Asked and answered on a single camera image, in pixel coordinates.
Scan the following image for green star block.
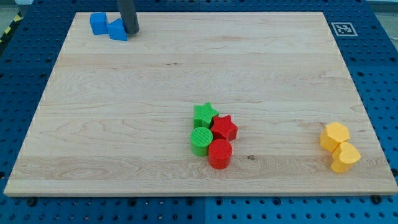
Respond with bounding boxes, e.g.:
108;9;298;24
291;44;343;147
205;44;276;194
193;102;219;128

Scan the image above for green cylinder block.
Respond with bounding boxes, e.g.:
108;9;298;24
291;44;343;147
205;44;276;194
190;127;213;157

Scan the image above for red star block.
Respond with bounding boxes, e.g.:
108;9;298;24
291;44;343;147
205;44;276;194
211;115;238;141

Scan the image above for red cylinder block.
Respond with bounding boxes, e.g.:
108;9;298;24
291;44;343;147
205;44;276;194
208;139;233;169

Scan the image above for wooden board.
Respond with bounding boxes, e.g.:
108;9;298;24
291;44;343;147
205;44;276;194
4;12;397;197

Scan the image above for blue triangular block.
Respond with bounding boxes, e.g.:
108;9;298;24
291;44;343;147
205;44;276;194
107;18;127;41

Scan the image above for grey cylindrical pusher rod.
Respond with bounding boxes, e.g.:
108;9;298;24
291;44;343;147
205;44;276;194
117;0;139;35

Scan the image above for blue cube block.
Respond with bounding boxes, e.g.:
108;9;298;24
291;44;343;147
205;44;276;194
90;12;108;35

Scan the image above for yellow hexagon block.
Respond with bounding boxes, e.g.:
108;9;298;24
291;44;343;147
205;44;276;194
319;122;350;152

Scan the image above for yellow heart block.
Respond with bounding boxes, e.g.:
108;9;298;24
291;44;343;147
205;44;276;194
330;142;361;173

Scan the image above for white fiducial marker tag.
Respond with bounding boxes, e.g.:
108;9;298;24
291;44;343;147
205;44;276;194
331;22;358;37

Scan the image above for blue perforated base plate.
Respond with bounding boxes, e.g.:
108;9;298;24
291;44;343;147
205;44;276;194
1;0;397;223

